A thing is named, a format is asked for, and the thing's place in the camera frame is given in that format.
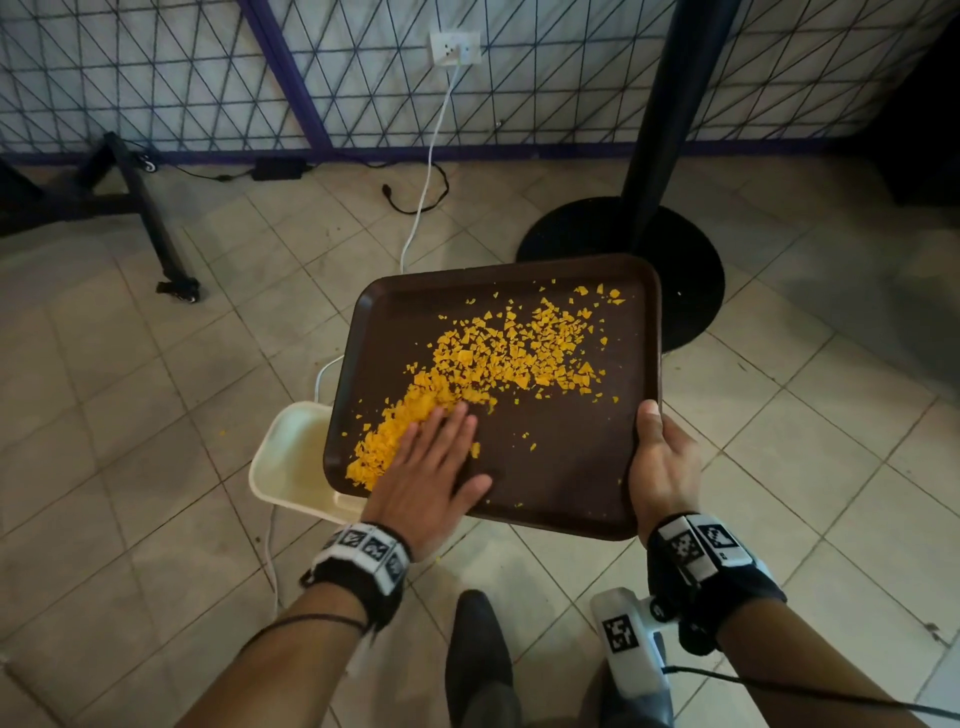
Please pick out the person's left little finger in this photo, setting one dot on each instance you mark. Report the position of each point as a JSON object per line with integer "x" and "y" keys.
{"x": 403, "y": 454}

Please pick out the black wheeled stand leg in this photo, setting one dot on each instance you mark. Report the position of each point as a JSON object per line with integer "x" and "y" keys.
{"x": 154, "y": 225}

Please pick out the black power adapter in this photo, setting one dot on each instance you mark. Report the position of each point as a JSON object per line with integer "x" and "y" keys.
{"x": 277, "y": 168}

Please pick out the person's right thumb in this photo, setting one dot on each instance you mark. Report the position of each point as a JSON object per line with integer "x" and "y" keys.
{"x": 650, "y": 426}

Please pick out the dark furniture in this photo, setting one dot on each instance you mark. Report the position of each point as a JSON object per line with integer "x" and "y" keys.
{"x": 922, "y": 127}

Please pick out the black shoe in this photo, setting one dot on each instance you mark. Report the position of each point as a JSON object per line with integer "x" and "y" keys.
{"x": 476, "y": 645}

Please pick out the pile of yellow crumbs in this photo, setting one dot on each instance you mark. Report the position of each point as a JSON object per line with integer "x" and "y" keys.
{"x": 480, "y": 360}

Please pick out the person's right hand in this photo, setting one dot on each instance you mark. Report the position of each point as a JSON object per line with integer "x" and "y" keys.
{"x": 664, "y": 480}

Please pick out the person's left thumb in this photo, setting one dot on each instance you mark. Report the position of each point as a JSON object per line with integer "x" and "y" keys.
{"x": 472, "y": 491}

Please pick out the white wrist camera unit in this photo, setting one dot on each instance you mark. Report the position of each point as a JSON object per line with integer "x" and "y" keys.
{"x": 628, "y": 637}

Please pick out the grey trouser leg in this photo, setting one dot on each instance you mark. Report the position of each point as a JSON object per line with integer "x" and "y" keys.
{"x": 487, "y": 709}

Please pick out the person's left middle finger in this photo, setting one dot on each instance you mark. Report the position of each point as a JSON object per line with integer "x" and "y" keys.
{"x": 452, "y": 429}

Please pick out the person's left hand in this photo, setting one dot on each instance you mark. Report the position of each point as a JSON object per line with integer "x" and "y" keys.
{"x": 420, "y": 495}

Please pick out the black pole with round base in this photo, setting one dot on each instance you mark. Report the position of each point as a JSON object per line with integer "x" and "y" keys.
{"x": 675, "y": 247}

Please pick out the black marker wristband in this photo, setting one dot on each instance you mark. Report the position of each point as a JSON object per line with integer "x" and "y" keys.
{"x": 705, "y": 562}
{"x": 367, "y": 559}

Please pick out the person's left forearm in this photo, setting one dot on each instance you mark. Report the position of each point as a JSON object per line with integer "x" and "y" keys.
{"x": 292, "y": 667}

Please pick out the white wall outlet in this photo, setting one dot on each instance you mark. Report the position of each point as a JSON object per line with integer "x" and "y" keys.
{"x": 455, "y": 47}

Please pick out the cream plastic bin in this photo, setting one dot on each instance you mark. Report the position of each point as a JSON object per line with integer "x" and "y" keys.
{"x": 289, "y": 465}

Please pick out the person's right forearm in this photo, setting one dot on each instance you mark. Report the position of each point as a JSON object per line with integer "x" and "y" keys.
{"x": 795, "y": 667}

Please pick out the brown plastic tray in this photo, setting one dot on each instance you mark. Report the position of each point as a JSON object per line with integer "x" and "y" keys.
{"x": 570, "y": 465}

